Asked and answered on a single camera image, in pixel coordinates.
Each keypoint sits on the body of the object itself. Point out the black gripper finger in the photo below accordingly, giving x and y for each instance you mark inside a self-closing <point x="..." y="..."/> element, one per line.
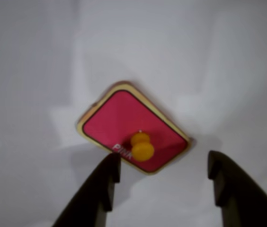
<point x="242" y="201"/>
<point x="95" y="184"/>

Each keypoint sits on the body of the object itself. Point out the pink rectangle piece yellow pin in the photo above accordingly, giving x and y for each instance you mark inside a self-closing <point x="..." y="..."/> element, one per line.
<point x="114" y="118"/>

